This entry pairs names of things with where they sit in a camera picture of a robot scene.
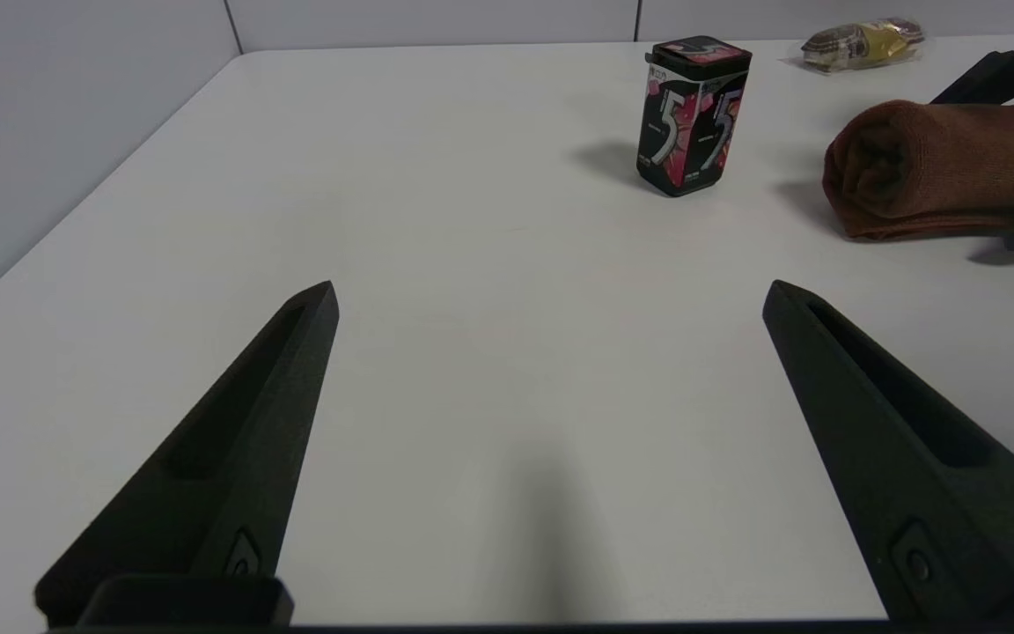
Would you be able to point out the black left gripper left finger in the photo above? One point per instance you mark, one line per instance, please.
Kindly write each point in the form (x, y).
(225, 467)

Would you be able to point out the brown towel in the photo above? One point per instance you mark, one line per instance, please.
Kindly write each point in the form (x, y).
(938, 167)

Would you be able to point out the clear packet of chocolates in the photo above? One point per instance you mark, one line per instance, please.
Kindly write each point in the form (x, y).
(863, 42)

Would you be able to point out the black chewing gum box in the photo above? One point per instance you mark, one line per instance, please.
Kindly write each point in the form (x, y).
(687, 123)

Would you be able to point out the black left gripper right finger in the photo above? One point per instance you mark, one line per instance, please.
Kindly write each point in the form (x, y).
(912, 475)

